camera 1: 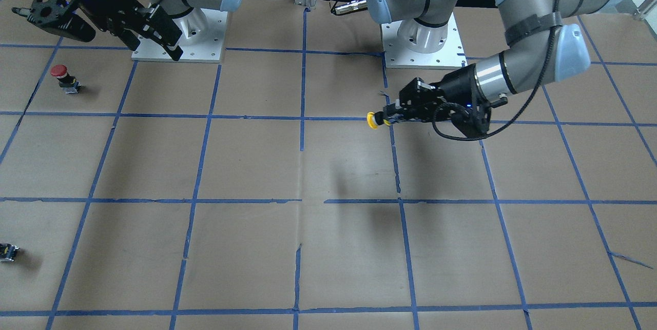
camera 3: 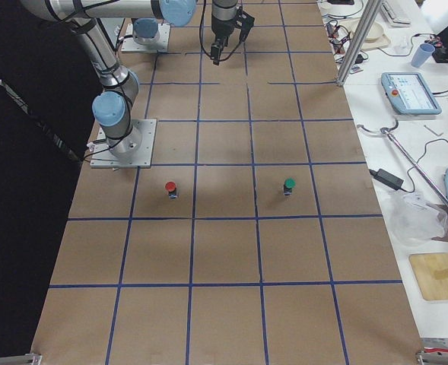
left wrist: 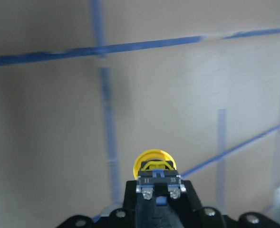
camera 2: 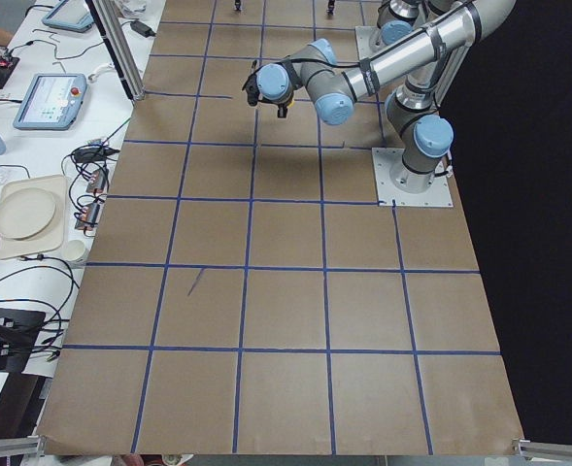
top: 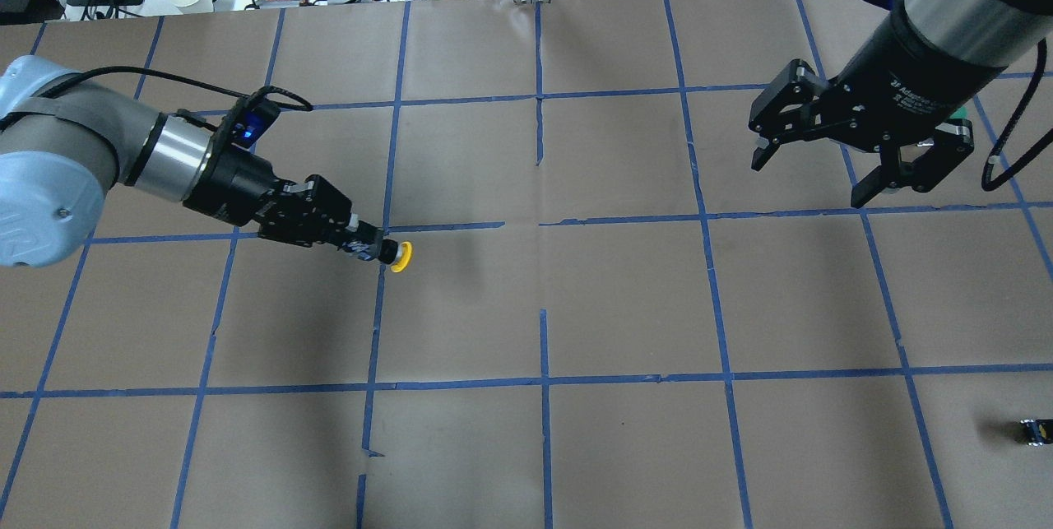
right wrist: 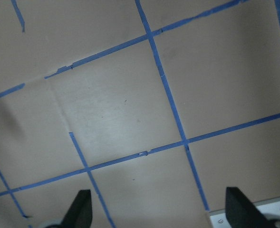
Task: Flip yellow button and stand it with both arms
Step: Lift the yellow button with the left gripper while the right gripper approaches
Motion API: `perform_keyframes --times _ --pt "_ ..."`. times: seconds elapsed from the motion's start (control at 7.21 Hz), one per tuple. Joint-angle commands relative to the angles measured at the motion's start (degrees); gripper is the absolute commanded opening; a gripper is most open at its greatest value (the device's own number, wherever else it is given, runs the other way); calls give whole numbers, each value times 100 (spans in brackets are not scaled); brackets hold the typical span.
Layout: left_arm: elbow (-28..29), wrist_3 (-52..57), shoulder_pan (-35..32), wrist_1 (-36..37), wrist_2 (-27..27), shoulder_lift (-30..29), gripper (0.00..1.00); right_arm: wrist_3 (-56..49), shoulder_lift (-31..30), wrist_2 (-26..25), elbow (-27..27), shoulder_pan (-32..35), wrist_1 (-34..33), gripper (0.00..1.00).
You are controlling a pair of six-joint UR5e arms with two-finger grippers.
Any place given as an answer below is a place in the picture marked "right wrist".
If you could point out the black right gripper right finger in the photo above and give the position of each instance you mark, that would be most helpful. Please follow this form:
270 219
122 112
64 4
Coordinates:
241 213

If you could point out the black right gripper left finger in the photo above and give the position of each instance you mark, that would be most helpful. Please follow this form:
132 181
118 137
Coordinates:
80 214

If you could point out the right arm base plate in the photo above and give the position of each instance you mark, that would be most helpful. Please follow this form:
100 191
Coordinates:
270 208

